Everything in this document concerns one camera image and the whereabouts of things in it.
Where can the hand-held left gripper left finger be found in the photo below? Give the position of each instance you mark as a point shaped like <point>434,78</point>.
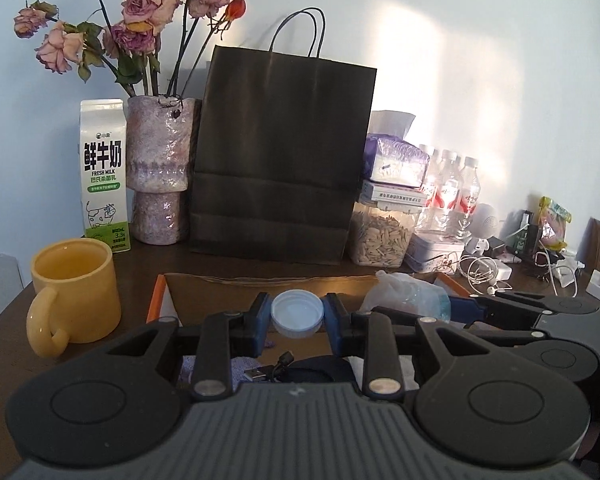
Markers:
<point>260,327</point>

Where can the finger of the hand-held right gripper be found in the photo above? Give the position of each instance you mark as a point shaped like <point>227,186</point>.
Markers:
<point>461,308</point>
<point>495,336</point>

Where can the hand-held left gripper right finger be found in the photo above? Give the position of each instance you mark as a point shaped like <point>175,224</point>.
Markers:
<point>336,327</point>

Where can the white bottle cap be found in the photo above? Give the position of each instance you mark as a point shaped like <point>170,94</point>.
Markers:
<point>297,312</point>

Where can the clear plastic bag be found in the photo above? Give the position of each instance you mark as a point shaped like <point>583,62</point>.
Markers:
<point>405,292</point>

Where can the cardboard box with orange edges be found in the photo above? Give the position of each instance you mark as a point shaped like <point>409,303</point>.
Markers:
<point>215,290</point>

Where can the purple cloth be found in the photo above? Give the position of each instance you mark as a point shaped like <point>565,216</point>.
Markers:
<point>242,375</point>

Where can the white square charger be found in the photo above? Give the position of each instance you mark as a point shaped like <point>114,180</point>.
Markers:
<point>504,272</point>

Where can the white floral tin box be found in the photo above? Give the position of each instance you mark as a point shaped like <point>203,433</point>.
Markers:
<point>432,255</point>

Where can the black power adapter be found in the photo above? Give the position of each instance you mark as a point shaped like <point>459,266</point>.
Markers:
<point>496,247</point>

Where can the white tissue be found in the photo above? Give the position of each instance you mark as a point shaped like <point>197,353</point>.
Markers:
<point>411,370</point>

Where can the small white desk fan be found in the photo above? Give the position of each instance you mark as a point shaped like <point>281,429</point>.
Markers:
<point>485,220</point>

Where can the clear container of seeds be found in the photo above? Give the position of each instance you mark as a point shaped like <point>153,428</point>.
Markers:
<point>380,240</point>

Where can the clear water bottle red label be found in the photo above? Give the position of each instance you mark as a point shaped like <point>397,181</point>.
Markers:
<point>470,200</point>
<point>450,195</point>
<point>431,195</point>

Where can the yellow green snack packet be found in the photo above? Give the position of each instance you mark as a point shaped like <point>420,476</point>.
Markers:
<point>555,225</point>

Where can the purple tissue pack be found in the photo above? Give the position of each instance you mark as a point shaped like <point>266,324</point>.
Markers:
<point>397,165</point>

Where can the black paper bag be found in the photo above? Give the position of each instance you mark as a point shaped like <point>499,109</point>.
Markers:
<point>280,160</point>

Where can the yellow mug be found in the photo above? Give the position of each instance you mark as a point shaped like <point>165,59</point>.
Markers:
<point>85,300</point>

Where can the purple speckled vase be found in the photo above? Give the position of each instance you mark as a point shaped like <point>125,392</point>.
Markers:
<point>157,160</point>

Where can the white green milk carton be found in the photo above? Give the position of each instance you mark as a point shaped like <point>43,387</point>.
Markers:
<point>102,185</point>

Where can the white card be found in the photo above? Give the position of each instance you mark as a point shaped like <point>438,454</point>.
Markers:
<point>0,285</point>

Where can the dried pink rose bouquet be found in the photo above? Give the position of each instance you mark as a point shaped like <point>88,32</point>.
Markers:
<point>140,2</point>

